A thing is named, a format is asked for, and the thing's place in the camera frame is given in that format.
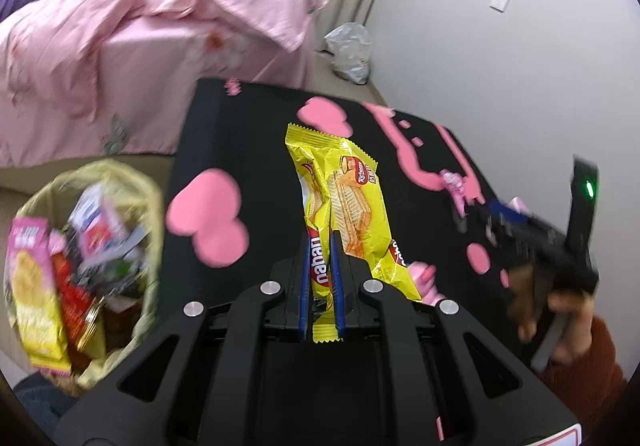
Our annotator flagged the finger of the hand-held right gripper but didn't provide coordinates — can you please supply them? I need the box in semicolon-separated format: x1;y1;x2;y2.
455;206;531;247
487;201;541;232

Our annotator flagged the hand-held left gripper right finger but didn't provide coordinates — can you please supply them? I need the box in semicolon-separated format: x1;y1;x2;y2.
330;230;581;446

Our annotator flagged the person's right hand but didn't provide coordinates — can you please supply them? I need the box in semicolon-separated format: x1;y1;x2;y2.
505;263;598;367

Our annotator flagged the person's right forearm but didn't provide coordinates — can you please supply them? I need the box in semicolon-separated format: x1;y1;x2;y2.
540;316;628;422

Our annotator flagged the black tablecloth with pink hearts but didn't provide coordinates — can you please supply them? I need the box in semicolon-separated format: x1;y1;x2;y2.
160;79;556;446

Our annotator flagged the pink snack packet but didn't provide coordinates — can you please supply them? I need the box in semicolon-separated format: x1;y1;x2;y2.
5;217;73;372

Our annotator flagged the yellow wafer packet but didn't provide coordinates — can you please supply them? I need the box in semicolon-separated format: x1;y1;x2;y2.
286;123;423;344

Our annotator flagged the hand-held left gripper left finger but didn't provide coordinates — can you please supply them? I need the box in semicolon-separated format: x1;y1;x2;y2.
52;231;311;446

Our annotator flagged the pink floral duvet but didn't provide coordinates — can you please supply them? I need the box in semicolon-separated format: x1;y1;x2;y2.
0;0;328;122

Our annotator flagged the small pink wrapper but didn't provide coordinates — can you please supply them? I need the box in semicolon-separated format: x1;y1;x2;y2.
440;169;532;217

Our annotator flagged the white plastic bag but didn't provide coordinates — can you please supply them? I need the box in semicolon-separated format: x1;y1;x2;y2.
324;22;373;84

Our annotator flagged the bin with yellow-green bag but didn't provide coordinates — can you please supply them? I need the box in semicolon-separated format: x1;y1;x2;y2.
2;160;166;389

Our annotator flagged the person's jeans leg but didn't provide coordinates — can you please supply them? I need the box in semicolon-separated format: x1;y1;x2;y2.
14;371;76;437

